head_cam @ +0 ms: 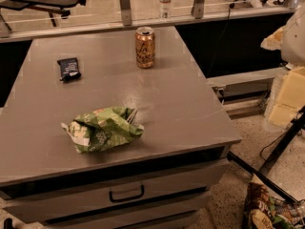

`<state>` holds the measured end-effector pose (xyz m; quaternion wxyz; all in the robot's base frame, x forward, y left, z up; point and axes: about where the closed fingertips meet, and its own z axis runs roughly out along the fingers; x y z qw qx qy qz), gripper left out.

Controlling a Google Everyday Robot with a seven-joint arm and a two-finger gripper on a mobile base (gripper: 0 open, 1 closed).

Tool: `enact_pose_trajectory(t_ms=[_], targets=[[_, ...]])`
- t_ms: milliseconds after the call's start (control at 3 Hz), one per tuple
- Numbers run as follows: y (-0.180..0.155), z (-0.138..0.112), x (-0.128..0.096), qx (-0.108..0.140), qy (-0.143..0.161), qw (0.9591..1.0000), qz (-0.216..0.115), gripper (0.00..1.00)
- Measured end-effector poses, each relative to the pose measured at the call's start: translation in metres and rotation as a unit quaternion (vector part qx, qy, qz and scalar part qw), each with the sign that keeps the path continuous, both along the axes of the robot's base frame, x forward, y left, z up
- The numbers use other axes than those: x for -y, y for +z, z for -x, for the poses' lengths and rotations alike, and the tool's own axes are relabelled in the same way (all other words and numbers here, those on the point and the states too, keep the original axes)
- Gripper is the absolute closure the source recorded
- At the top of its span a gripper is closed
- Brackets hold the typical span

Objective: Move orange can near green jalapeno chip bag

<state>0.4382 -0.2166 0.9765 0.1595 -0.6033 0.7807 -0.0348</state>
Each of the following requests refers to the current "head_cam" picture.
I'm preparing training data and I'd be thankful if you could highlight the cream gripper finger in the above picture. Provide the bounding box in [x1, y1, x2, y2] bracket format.
[267, 67, 305, 127]
[260, 27, 283, 51]

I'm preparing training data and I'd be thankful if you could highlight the orange soda can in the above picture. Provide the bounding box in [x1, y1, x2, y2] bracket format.
[134, 27, 155, 69]

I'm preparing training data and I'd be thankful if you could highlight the green jalapeno chip bag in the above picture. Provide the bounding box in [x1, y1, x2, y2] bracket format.
[61, 107, 144, 154]

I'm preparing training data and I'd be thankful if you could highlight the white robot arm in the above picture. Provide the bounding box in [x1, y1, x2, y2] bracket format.
[260, 5, 305, 127]

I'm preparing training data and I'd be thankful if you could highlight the brown chip bag on floor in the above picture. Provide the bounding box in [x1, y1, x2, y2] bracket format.
[242, 175, 305, 229]

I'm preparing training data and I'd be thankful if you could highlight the black tripod leg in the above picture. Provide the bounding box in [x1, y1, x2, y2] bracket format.
[227, 106, 305, 202]

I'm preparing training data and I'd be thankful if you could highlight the clear plastic water bottle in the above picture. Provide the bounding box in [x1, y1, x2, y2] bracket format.
[159, 0, 172, 19]

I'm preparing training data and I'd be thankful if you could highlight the grey drawer cabinet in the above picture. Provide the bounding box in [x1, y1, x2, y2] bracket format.
[0, 27, 240, 229]

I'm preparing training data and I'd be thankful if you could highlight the dark blue snack packet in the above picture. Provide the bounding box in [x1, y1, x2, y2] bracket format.
[57, 57, 81, 82]

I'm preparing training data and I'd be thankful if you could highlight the black floor cable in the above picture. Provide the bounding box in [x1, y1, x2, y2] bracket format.
[258, 131, 289, 162]

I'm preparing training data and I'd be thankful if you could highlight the black drawer handle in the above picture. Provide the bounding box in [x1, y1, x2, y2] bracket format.
[109, 185, 145, 203]

